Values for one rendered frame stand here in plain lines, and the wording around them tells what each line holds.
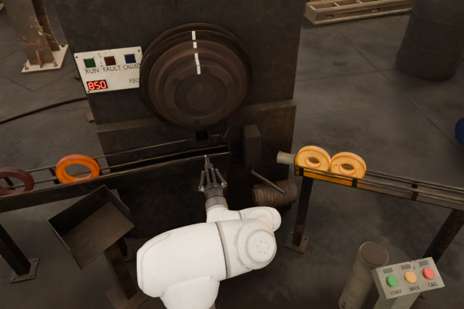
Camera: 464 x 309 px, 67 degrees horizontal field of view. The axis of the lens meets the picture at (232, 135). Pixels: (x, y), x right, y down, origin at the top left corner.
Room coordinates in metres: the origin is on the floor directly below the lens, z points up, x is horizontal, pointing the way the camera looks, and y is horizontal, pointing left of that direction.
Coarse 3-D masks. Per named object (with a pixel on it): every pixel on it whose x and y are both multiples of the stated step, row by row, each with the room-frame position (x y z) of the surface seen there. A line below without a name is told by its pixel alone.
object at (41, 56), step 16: (16, 0) 3.45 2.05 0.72; (32, 0) 3.76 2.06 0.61; (16, 16) 3.44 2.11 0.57; (32, 16) 3.46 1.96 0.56; (32, 32) 3.46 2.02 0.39; (48, 32) 3.75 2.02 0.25; (32, 48) 3.45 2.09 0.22; (48, 48) 3.47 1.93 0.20; (64, 48) 3.82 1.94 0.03; (32, 64) 3.43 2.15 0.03; (48, 64) 3.44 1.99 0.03
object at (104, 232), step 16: (96, 192) 1.01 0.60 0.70; (112, 192) 1.00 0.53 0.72; (80, 208) 0.95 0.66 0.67; (96, 208) 0.99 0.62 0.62; (112, 208) 1.00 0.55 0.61; (128, 208) 0.91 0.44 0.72; (64, 224) 0.89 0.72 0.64; (80, 224) 0.93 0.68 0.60; (96, 224) 0.92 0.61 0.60; (112, 224) 0.92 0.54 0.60; (128, 224) 0.91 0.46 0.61; (64, 240) 0.85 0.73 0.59; (80, 240) 0.85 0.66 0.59; (96, 240) 0.84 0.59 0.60; (112, 240) 0.84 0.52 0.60; (80, 256) 0.77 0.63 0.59; (96, 256) 0.77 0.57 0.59; (112, 256) 0.87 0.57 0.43; (128, 272) 0.89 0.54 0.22; (112, 288) 0.92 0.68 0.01; (128, 288) 0.87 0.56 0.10; (128, 304) 0.83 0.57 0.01
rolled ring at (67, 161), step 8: (64, 160) 1.12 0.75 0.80; (72, 160) 1.12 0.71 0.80; (80, 160) 1.13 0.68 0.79; (88, 160) 1.14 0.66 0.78; (56, 168) 1.11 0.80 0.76; (64, 168) 1.12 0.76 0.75; (96, 168) 1.14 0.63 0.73; (64, 176) 1.12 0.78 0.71; (88, 176) 1.15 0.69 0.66; (96, 176) 1.14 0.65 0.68
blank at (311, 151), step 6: (300, 150) 1.20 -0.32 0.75; (306, 150) 1.18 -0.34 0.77; (312, 150) 1.17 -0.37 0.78; (318, 150) 1.16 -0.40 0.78; (324, 150) 1.17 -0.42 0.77; (300, 156) 1.19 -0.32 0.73; (306, 156) 1.18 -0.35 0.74; (312, 156) 1.16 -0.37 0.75; (318, 156) 1.15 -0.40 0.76; (324, 156) 1.14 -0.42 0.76; (300, 162) 1.18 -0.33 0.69; (306, 162) 1.18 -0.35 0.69; (324, 162) 1.14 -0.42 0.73; (330, 162) 1.15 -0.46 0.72; (318, 168) 1.15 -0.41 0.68; (324, 168) 1.14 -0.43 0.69
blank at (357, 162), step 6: (336, 156) 1.13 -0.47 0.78; (342, 156) 1.11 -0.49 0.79; (348, 156) 1.10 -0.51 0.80; (354, 156) 1.10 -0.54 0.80; (336, 162) 1.12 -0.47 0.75; (342, 162) 1.11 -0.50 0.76; (348, 162) 1.10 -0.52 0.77; (354, 162) 1.09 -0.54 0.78; (360, 162) 1.08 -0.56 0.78; (330, 168) 1.13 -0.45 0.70; (336, 168) 1.11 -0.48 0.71; (342, 168) 1.13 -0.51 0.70; (354, 168) 1.08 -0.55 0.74; (360, 168) 1.07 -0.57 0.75; (342, 174) 1.10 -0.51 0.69; (348, 174) 1.09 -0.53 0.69; (354, 174) 1.08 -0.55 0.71; (360, 174) 1.07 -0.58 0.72; (342, 180) 1.10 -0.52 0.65
